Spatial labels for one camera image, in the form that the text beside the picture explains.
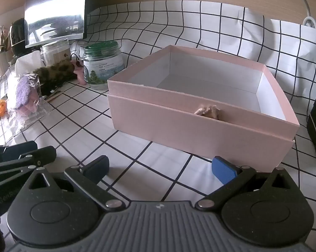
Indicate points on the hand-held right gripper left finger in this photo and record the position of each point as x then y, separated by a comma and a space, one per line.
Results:
98, 166

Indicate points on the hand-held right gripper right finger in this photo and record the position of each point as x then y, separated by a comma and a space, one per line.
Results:
223, 169

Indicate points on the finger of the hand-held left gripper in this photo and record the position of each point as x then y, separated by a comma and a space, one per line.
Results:
42, 155
18, 148

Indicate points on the pink gift box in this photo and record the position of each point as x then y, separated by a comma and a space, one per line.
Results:
200, 134

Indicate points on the purple plush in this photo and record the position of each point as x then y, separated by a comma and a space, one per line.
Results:
25, 92

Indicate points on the leopard print furry accessory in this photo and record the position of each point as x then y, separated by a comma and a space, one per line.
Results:
55, 72

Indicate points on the orange toy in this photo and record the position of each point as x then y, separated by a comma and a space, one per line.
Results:
0, 106

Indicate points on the beige ribbon bow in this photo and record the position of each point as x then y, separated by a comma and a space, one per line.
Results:
208, 113

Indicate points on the wooden sticks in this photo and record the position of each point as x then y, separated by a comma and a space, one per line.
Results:
53, 95

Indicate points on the pink toy figure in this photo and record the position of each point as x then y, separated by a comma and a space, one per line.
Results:
80, 76

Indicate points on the white tissue pack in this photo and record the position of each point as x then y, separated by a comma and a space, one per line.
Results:
29, 60

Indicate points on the green-lid glass jar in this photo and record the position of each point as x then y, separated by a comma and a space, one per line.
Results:
102, 68

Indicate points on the white-lid clear jar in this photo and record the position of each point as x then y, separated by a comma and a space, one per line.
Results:
55, 52

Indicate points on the dark brown fuzzy object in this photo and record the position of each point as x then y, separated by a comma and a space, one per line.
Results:
17, 31

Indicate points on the white checked tablecloth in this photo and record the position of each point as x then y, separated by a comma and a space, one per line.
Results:
152, 23

